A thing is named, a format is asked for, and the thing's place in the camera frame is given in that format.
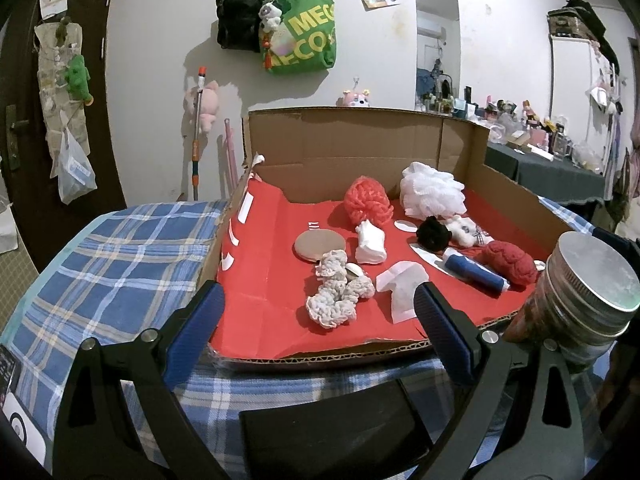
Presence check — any white rounded device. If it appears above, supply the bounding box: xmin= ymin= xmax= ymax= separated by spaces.
xmin=0 ymin=395 xmax=51 ymax=466

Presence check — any clear plastic bag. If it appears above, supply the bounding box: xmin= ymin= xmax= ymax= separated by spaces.
xmin=57 ymin=127 xmax=98 ymax=206

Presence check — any pink stick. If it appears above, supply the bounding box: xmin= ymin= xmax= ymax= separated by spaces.
xmin=223 ymin=118 xmax=240 ymax=186

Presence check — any cardboard box with red lining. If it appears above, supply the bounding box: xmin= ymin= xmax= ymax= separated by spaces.
xmin=207 ymin=106 xmax=576 ymax=373

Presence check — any green plush toy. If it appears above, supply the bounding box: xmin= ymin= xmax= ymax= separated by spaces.
xmin=63 ymin=55 xmax=93 ymax=103

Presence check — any white mesh bath pouf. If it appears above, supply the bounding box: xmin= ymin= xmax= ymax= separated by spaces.
xmin=400 ymin=161 xmax=468 ymax=218

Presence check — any door handle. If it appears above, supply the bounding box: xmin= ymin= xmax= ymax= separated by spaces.
xmin=4 ymin=105 xmax=26 ymax=171

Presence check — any round tan pad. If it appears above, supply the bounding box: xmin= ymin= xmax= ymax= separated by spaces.
xmin=293 ymin=230 xmax=347 ymax=262

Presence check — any black printed card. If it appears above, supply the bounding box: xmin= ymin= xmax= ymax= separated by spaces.
xmin=0 ymin=345 xmax=23 ymax=406

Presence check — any black fuzzy scrunchie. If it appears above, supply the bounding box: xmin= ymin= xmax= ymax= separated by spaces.
xmin=416 ymin=216 xmax=452 ymax=251

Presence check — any table with dark cloth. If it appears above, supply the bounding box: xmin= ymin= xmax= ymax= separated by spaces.
xmin=485 ymin=142 xmax=608 ymax=211

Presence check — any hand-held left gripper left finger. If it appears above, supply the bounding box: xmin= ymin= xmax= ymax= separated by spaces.
xmin=51 ymin=280 xmax=228 ymax=480

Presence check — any dark brown door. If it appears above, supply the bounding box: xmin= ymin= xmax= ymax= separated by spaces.
xmin=0 ymin=0 xmax=126 ymax=271

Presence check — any panda plush toy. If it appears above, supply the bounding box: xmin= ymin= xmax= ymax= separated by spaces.
xmin=258 ymin=1 xmax=283 ymax=33

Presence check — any pink plush toy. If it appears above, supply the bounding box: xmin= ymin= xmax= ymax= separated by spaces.
xmin=336 ymin=87 xmax=373 ymax=108

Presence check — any red knitted scrunchie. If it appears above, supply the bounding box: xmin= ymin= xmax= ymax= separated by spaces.
xmin=475 ymin=240 xmax=538 ymax=288

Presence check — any coral mesh bath pouf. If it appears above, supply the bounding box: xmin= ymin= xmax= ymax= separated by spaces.
xmin=344 ymin=176 xmax=393 ymax=226

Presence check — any green tote bag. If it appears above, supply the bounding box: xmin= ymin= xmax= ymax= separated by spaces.
xmin=260 ymin=0 xmax=337 ymax=76

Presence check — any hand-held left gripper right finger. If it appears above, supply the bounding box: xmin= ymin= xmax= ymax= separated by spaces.
xmin=412 ymin=281 xmax=586 ymax=480

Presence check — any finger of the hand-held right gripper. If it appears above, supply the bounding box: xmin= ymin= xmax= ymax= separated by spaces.
xmin=592 ymin=227 xmax=640 ymax=261

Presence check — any wall mirror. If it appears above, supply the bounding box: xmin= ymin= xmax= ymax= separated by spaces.
xmin=414 ymin=0 xmax=461 ymax=111

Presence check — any pink pig plush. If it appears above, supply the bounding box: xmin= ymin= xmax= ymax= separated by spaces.
xmin=182 ymin=80 xmax=221 ymax=133

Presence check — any pink curtain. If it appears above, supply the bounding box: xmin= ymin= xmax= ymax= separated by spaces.
xmin=627 ymin=35 xmax=640 ymax=161

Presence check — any hanging fabric organizer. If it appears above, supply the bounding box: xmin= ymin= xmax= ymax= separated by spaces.
xmin=35 ymin=22 xmax=91 ymax=178

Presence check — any white wardrobe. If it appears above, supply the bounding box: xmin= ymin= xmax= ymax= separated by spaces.
xmin=550 ymin=35 xmax=621 ymax=191

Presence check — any white tissue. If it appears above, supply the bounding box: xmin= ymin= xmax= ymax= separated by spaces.
xmin=355 ymin=220 xmax=388 ymax=265

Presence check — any black box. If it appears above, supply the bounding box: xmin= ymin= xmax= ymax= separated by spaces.
xmin=239 ymin=379 xmax=433 ymax=467

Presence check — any dark bag on wardrobe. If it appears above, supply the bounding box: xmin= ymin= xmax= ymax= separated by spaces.
xmin=546 ymin=0 xmax=621 ymax=41

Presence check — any cream crochet scrunchie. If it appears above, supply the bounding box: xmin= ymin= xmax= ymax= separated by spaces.
xmin=306 ymin=249 xmax=376 ymax=330

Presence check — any black backpack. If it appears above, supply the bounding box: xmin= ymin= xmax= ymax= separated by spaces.
xmin=216 ymin=0 xmax=271 ymax=51

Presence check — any white paper sheet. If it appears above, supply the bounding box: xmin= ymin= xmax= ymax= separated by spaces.
xmin=376 ymin=261 xmax=431 ymax=324

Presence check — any glass jar with metal lid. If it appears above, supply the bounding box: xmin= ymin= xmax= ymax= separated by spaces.
xmin=502 ymin=231 xmax=640 ymax=373

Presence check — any hanging white garment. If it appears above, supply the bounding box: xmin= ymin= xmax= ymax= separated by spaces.
xmin=585 ymin=85 xmax=626 ymax=116

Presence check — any small white plush toy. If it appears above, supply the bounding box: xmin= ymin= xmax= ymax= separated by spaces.
xmin=445 ymin=214 xmax=488 ymax=248

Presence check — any clutter of small table items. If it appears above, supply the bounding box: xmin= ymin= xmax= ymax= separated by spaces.
xmin=420 ymin=85 xmax=606 ymax=173

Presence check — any mop pole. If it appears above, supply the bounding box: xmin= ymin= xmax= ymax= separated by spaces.
xmin=191 ymin=66 xmax=208 ymax=201

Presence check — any blue and white tube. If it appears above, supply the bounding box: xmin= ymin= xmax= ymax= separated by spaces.
xmin=442 ymin=247 xmax=511 ymax=293

